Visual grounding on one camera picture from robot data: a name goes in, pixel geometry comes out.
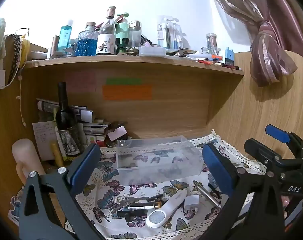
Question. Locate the black pen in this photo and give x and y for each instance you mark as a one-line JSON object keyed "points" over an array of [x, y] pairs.
{"points": [[151, 197]]}

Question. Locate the blue mouthwash bottle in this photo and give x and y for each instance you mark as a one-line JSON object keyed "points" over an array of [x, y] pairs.
{"points": [[65, 36]]}

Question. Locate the small blue box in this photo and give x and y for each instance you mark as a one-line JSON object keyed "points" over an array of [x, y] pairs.
{"points": [[229, 56]]}

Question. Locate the pink sticky note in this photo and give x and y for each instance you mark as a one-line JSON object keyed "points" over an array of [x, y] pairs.
{"points": [[80, 81]]}

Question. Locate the dark wine bottle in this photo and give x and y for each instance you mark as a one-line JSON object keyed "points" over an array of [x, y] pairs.
{"points": [[66, 127]]}

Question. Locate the white charger plug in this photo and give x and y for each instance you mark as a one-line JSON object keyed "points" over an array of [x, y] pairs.
{"points": [[191, 202]]}

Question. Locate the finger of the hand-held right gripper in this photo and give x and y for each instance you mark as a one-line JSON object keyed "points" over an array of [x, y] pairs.
{"points": [[259, 151], [276, 133]]}

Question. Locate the cream pillar candle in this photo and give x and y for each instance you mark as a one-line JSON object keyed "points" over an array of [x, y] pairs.
{"points": [[25, 157]]}

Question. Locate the green pump bottle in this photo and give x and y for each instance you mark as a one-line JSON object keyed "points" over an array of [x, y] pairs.
{"points": [[122, 28]]}

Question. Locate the clear plastic box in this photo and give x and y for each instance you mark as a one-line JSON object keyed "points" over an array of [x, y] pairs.
{"points": [[156, 158]]}

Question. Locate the white handwritten note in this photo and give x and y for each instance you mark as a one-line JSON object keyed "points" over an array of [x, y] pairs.
{"points": [[42, 140]]}

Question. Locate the person's right hand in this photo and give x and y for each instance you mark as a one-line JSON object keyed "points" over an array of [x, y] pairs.
{"points": [[285, 205]]}

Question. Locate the orange sticky note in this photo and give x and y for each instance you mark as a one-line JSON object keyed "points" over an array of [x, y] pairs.
{"points": [[127, 92]]}

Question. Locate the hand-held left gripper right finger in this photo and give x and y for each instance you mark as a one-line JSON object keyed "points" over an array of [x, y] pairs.
{"points": [[214, 168]]}

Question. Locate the black lace headband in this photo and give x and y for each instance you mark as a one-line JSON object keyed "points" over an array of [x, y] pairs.
{"points": [[15, 55]]}

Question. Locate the mauve striped curtain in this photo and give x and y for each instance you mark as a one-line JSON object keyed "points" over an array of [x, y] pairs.
{"points": [[266, 30]]}

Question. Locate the clear bottle silver cap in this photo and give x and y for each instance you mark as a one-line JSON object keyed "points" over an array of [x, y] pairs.
{"points": [[135, 33]]}

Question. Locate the wooden desk hutch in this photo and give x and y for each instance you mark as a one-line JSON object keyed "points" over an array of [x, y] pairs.
{"points": [[171, 115]]}

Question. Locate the clear glass jar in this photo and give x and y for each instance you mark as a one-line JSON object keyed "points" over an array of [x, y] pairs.
{"points": [[211, 43]]}

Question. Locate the black clip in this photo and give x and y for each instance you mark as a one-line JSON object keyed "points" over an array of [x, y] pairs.
{"points": [[131, 215]]}

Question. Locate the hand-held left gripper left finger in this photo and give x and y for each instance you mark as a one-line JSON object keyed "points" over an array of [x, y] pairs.
{"points": [[84, 165]]}

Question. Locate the white handheld magnifier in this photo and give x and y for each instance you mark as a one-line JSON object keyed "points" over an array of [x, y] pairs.
{"points": [[164, 211]]}

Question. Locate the toothbrush blister pack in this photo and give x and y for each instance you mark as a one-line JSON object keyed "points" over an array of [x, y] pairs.
{"points": [[167, 32]]}

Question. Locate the clear lidded plastic case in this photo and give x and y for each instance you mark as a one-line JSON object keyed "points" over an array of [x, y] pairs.
{"points": [[152, 51]]}

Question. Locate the green sticky note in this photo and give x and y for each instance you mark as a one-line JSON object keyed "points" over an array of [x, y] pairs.
{"points": [[124, 81]]}

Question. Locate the clear bottle white label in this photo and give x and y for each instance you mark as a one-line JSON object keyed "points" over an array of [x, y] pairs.
{"points": [[106, 35]]}

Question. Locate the butterfly print tablecloth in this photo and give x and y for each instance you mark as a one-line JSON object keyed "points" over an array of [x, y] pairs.
{"points": [[116, 192]]}

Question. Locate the silver pen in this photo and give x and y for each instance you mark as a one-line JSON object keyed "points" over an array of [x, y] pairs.
{"points": [[206, 193]]}

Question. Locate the orange marker pen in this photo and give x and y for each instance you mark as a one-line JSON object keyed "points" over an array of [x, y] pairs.
{"points": [[214, 57]]}

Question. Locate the dark green ink bottle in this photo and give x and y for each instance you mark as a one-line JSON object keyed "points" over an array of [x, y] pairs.
{"points": [[122, 45]]}

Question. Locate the cut glass bottle blue liquid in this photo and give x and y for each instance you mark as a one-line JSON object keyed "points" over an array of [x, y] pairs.
{"points": [[87, 42]]}

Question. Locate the yellow tube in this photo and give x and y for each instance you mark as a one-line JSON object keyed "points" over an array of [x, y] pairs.
{"points": [[57, 156]]}

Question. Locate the stack of books and papers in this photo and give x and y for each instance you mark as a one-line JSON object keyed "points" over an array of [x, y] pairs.
{"points": [[47, 105]]}

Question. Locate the bunch of keys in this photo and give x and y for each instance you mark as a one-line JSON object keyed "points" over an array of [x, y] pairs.
{"points": [[124, 203]]}

